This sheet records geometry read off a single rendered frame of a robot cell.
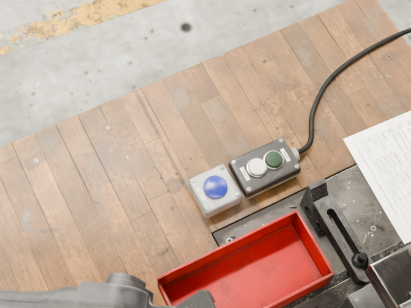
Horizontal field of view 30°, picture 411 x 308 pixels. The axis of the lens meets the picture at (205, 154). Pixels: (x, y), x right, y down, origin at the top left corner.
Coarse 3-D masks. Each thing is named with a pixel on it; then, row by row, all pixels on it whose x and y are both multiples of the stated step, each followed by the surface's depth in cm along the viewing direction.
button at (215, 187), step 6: (210, 180) 127; (216, 180) 127; (222, 180) 127; (204, 186) 126; (210, 186) 126; (216, 186) 126; (222, 186) 126; (210, 192) 126; (216, 192) 126; (222, 192) 126; (216, 198) 126
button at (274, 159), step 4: (272, 152) 129; (276, 152) 129; (268, 156) 129; (272, 156) 129; (276, 156) 129; (280, 156) 129; (268, 160) 128; (272, 160) 128; (276, 160) 129; (280, 160) 129; (268, 164) 128; (272, 164) 128; (276, 164) 128; (280, 164) 128
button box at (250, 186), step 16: (400, 32) 144; (368, 48) 142; (320, 96) 137; (272, 144) 131; (240, 160) 129; (288, 160) 129; (240, 176) 128; (256, 176) 128; (272, 176) 128; (288, 176) 129; (256, 192) 128
